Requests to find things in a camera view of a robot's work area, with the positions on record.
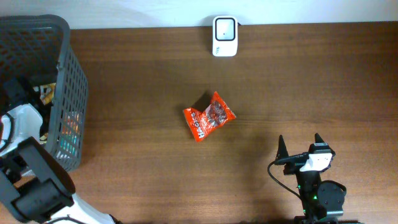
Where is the red snack bag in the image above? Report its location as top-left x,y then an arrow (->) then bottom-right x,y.
183,91 -> 236,142

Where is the small orange packet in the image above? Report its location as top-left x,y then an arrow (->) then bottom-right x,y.
62,112 -> 81,134

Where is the small green tissue pack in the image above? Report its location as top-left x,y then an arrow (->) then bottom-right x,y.
58,135 -> 79,157

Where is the beige wet wipes pack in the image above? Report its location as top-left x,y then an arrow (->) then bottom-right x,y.
33,83 -> 56,144

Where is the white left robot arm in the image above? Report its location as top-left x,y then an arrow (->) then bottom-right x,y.
1,77 -> 118,224

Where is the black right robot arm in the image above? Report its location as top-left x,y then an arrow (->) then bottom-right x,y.
271,134 -> 347,224

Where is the white barcode scanner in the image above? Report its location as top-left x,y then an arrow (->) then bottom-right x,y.
212,16 -> 238,57

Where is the grey plastic mesh basket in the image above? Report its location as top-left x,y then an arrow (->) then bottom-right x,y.
1,15 -> 88,171

